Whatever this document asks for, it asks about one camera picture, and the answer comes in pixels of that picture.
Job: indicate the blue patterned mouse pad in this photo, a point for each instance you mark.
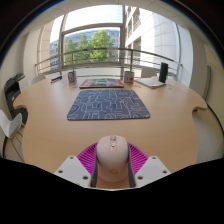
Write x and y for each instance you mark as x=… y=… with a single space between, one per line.
x=108 y=105

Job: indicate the white chair with wooden legs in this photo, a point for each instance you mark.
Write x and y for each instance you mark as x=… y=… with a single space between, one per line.
x=10 y=125

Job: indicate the grey door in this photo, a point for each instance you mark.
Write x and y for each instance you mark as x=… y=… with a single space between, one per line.
x=207 y=83

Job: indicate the open white magazine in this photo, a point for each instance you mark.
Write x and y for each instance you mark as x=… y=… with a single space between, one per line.
x=149 y=82

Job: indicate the white plastic chair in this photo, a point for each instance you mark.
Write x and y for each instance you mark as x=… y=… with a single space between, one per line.
x=149 y=72
x=38 y=79

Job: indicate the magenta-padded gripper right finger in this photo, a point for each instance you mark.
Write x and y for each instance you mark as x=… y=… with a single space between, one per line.
x=151 y=168

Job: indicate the black cylinder speaker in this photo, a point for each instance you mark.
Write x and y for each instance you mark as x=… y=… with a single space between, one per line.
x=163 y=72

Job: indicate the pale pink computer mouse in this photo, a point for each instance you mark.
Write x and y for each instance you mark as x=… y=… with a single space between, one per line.
x=112 y=160

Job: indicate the small dark blue stapler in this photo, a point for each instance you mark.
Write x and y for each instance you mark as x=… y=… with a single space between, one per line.
x=56 y=79

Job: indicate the metal balcony railing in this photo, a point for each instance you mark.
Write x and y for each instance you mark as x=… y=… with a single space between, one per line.
x=106 y=49

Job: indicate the red and blue flat book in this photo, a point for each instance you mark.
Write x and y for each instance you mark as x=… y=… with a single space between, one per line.
x=101 y=83

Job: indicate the printed tin cup with pens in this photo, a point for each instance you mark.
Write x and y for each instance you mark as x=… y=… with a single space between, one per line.
x=129 y=77

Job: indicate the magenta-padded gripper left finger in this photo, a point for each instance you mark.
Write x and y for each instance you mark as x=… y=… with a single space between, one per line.
x=71 y=168

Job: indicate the black office printer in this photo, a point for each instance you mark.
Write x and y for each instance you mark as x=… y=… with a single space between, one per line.
x=13 y=96

